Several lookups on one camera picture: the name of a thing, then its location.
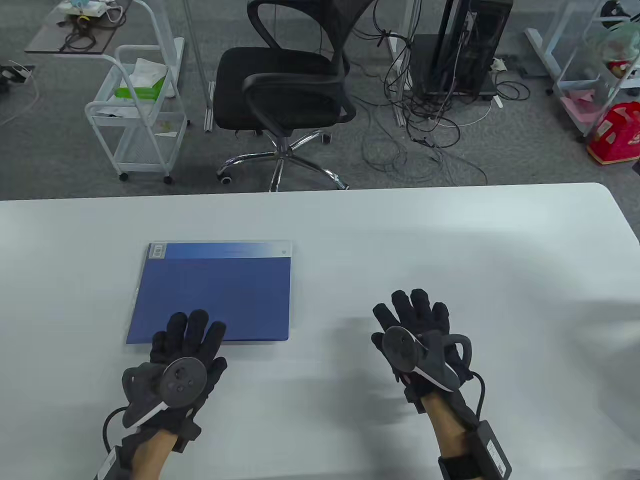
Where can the person's left hand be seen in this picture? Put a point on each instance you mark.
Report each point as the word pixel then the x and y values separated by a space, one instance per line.
pixel 190 335

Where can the person's right hand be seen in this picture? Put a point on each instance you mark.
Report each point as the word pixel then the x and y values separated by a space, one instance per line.
pixel 420 310

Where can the black round-top controller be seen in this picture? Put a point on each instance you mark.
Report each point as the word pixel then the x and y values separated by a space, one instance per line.
pixel 182 380
pixel 400 347

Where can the blue file folder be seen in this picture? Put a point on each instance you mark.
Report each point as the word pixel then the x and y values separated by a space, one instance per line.
pixel 215 290

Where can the person's left forearm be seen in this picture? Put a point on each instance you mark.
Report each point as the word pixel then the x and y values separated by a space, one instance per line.
pixel 150 460

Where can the person's right forearm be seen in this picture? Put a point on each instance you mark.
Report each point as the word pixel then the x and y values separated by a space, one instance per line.
pixel 442 425

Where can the black wrist sensor box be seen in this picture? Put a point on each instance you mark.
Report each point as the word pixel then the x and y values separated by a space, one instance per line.
pixel 107 465
pixel 492 450

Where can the white desk leg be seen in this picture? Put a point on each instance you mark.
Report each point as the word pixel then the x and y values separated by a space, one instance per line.
pixel 400 117

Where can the white rolling cart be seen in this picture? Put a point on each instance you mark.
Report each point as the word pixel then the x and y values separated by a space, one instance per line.
pixel 145 145

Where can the green tissue box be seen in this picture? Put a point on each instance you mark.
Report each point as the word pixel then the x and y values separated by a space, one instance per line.
pixel 137 92

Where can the black tower stand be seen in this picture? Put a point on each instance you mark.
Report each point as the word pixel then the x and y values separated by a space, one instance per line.
pixel 422 60

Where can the black office chair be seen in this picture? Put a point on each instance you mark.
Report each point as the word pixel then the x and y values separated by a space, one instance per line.
pixel 270 95

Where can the pink paper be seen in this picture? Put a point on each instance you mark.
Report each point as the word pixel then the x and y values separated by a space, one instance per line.
pixel 580 107

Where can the red bag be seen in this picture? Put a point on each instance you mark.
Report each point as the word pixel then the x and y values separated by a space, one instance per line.
pixel 617 137

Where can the black computer tower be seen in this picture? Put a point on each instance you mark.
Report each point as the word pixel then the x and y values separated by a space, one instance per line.
pixel 475 50

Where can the white tissue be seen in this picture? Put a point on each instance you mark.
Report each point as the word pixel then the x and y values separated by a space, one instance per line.
pixel 147 70

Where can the black device on floor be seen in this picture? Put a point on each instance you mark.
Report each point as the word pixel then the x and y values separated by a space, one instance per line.
pixel 10 75

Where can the plush toy in plastic bag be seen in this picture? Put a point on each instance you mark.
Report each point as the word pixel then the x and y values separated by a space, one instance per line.
pixel 620 45

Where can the white desk leg frame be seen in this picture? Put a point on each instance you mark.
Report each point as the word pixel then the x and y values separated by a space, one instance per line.
pixel 542 49

